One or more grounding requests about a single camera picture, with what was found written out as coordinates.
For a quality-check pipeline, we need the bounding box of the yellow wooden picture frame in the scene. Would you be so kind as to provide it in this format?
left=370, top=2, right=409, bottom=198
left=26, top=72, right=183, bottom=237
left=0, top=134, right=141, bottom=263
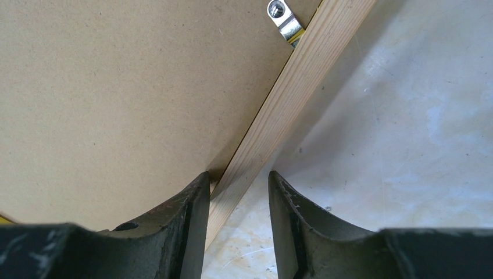
left=0, top=0, right=378, bottom=251

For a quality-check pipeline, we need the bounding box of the silver frame retaining clip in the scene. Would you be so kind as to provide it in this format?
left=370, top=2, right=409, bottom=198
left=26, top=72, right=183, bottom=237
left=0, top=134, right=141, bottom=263
left=267, top=0, right=305, bottom=48

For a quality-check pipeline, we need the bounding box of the brown frame backing board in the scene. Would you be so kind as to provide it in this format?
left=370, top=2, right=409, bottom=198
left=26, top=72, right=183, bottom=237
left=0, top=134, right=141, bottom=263
left=0, top=0, right=324, bottom=232

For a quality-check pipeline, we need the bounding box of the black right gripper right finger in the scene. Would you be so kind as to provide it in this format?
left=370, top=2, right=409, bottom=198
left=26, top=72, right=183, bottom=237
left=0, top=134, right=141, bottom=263
left=268, top=171, right=492, bottom=278

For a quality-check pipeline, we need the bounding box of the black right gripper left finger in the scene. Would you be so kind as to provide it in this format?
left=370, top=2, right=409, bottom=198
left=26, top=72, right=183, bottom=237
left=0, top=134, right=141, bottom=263
left=1, top=172, right=210, bottom=278

